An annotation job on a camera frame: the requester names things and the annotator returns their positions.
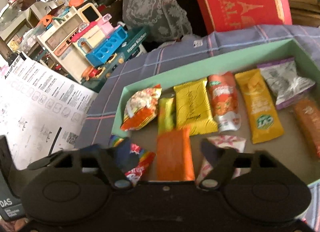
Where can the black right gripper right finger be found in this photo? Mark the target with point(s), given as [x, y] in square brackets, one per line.
[222, 160]

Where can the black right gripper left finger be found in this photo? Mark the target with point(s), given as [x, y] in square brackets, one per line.
[110, 164]

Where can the white pink Winsun packet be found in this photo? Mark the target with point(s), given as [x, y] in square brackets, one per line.
[221, 141]

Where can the red Skittles candy bag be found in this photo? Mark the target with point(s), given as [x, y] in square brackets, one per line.
[132, 160]

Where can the orange wafer packet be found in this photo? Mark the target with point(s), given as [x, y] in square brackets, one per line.
[174, 160]

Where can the yellow green-logo snack bar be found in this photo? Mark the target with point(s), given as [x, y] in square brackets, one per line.
[263, 118]

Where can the yellow embossed snack packet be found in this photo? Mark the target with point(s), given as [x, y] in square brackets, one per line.
[193, 109]

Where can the orange white noodle snack bag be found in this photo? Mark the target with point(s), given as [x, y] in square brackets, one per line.
[141, 108]

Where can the orange red sausage snack pouch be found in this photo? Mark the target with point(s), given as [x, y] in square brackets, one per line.
[224, 101]

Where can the yellow-green candy wrapper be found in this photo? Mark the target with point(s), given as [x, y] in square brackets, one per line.
[166, 115]

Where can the silver purple snack packet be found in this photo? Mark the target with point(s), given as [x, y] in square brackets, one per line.
[285, 82]

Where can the orange clear-wrapped cake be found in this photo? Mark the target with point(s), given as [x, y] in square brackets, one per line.
[307, 116]

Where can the green cardboard box tray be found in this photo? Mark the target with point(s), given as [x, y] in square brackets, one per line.
[147, 136]

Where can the white printed instruction sheet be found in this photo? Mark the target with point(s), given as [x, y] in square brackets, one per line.
[42, 111]

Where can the blue toy tray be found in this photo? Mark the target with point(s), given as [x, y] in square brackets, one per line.
[101, 53]

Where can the blue plaid quilt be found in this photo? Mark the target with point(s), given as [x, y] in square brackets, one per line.
[194, 58]

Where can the toy kitchen playset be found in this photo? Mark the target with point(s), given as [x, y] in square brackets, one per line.
[70, 36]

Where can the teal Home Kitchen box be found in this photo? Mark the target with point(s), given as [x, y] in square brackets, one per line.
[130, 49]

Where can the grey lace cloth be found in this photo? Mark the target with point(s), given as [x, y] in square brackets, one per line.
[165, 19]

